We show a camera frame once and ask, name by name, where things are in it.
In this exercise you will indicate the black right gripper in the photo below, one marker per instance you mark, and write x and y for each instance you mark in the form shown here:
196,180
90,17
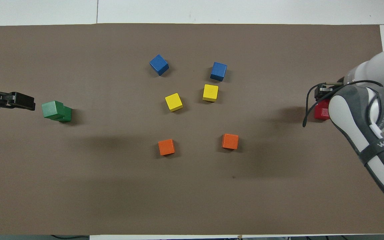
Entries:
323,93

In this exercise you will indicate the green wooden cube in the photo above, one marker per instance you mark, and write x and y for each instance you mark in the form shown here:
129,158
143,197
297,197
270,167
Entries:
52,109
68,115

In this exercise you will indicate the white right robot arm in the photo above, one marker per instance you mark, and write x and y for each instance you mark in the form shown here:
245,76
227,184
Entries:
375,133

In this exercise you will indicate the orange wooden cube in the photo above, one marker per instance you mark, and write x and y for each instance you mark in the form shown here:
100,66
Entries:
166,147
230,141

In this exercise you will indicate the blue wooden cube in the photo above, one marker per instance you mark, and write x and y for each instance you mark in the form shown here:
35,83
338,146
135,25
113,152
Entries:
218,71
159,64

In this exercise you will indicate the yellow wooden cube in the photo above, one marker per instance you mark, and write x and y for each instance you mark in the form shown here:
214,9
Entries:
173,102
210,92

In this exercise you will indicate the brown paper mat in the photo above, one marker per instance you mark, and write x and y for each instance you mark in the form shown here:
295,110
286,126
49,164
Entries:
195,186

